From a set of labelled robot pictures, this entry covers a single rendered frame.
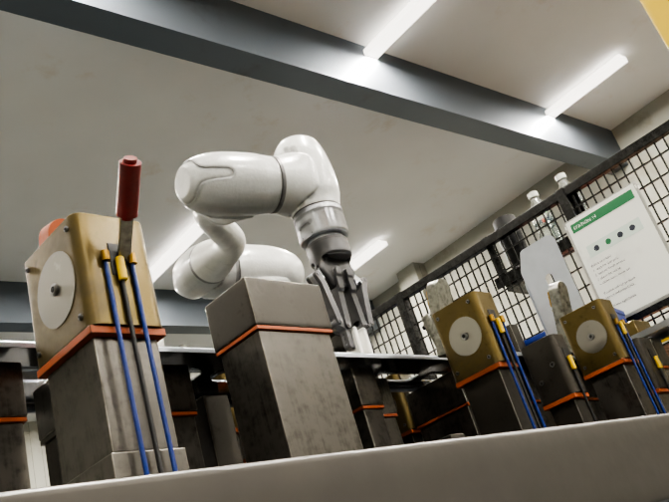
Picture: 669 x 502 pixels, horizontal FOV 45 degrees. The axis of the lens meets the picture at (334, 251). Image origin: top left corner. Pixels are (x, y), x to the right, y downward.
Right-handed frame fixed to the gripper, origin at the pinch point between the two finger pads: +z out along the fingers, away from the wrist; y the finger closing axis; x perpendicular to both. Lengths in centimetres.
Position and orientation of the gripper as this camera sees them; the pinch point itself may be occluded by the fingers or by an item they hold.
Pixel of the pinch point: (358, 350)
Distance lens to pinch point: 133.8
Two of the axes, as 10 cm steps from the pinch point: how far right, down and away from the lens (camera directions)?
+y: -7.0, -1.1, -7.1
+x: 6.6, -4.8, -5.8
